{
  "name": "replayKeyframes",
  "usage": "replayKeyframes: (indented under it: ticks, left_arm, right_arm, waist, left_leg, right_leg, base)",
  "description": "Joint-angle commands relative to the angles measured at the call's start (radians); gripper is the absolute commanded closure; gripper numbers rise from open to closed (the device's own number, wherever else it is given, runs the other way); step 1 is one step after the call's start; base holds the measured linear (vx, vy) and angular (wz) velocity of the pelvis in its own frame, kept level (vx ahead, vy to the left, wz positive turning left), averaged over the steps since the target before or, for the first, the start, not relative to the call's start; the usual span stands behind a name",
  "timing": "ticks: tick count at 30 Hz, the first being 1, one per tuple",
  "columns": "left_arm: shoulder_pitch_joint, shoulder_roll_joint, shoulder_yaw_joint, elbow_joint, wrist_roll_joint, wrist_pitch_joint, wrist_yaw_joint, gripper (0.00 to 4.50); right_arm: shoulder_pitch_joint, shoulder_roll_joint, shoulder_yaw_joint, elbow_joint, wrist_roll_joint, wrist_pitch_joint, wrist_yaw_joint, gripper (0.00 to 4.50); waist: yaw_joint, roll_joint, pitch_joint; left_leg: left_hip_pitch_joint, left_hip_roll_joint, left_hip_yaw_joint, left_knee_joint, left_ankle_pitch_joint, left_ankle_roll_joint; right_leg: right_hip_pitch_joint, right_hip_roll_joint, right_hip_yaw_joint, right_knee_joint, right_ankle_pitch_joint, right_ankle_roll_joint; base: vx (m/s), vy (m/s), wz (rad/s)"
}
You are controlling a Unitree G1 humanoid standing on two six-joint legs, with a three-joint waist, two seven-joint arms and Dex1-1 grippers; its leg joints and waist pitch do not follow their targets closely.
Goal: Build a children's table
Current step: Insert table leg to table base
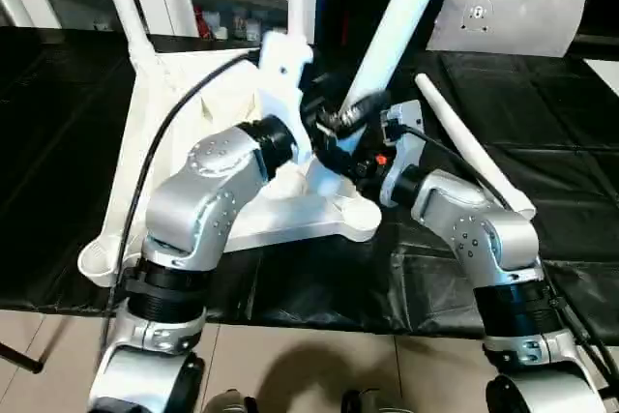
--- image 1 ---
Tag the white plastic table top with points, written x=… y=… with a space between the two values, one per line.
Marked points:
x=290 y=224

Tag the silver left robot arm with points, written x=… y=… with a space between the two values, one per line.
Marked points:
x=193 y=200

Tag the white flat panel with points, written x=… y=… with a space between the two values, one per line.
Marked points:
x=604 y=69

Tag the dark left robot leg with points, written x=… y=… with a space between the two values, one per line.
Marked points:
x=229 y=402

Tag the black mat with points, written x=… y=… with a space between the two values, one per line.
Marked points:
x=58 y=142

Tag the black metal stand pole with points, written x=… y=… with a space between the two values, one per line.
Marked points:
x=21 y=355

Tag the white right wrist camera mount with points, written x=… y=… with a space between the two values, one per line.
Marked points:
x=408 y=142

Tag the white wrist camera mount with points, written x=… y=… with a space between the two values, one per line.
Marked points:
x=283 y=74
x=408 y=142

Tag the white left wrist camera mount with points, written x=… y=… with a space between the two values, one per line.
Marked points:
x=283 y=74

